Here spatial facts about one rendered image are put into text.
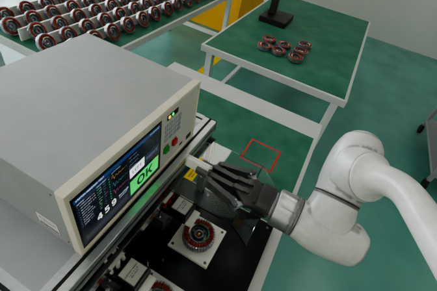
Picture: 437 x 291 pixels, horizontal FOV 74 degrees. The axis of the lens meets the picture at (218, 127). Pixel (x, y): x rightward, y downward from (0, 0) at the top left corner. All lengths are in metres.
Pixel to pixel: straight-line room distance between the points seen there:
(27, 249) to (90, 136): 0.27
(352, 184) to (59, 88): 0.66
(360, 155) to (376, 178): 0.06
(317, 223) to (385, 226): 1.90
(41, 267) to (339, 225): 0.60
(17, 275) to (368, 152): 0.73
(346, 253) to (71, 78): 0.72
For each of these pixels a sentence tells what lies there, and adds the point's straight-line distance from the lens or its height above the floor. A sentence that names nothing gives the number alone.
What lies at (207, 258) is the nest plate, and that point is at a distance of 1.06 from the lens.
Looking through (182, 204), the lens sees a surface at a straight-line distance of 0.98.
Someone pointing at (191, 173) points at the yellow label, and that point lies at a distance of 0.87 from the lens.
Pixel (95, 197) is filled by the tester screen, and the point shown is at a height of 1.25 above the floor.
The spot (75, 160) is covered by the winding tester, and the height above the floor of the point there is 1.32.
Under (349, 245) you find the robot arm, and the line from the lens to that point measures 0.69.
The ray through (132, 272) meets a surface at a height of 0.92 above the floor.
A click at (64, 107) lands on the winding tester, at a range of 0.69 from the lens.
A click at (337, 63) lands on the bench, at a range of 2.51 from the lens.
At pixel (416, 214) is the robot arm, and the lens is 0.56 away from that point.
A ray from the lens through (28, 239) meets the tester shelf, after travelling 0.75.
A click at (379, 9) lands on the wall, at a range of 5.71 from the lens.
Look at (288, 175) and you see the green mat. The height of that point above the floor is 0.75.
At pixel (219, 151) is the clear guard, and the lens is 0.94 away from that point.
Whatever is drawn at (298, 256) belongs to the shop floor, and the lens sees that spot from 2.08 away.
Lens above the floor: 1.74
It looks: 41 degrees down
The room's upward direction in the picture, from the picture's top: 12 degrees clockwise
